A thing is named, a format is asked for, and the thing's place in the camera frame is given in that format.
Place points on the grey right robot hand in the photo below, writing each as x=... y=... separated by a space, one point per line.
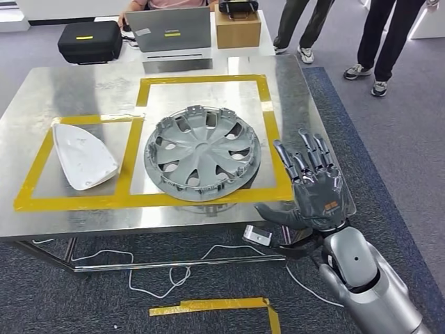
x=320 y=198

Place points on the grey plastic wheel cover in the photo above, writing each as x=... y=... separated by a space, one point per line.
x=201 y=147

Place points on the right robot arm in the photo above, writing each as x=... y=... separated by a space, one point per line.
x=365 y=295

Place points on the white triangular plastic part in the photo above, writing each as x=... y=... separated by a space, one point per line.
x=83 y=159

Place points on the dark rug blue border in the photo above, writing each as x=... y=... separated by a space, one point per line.
x=348 y=152

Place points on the white table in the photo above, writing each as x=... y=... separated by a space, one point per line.
x=265 y=48

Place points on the cardboard box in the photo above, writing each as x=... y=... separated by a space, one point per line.
x=237 y=32

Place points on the black handheld device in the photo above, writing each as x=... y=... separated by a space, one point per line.
x=237 y=6

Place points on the yellow tape outline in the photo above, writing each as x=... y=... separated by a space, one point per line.
x=125 y=166

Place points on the grey laptop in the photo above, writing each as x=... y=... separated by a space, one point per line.
x=167 y=30

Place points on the black carry case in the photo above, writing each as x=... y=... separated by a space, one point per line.
x=90 y=44

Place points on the chrome workbench frame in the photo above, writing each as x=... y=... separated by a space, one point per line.
x=173 y=264

